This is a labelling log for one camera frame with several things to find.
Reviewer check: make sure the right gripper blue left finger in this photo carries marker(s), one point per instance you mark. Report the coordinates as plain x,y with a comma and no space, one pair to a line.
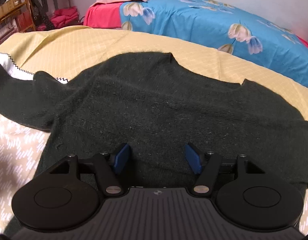
107,167

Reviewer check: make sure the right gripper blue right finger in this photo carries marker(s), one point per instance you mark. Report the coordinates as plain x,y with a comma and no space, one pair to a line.
205,165

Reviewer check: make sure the dark green knit sweater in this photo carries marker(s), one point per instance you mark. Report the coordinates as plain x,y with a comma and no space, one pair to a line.
156,106

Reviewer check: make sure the red clothes pile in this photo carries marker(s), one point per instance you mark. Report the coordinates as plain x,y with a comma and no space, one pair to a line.
61,18

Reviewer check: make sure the yellow and white patterned bedspread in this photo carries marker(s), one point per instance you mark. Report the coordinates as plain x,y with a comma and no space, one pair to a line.
65,52

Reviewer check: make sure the blue floral quilt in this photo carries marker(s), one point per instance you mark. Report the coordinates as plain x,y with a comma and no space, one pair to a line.
224,27

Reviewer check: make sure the red bed sheet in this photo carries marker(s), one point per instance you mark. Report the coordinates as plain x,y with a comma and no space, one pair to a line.
104,16

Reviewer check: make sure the wooden shelf rack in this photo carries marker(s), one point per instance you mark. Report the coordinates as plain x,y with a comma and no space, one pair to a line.
16,16

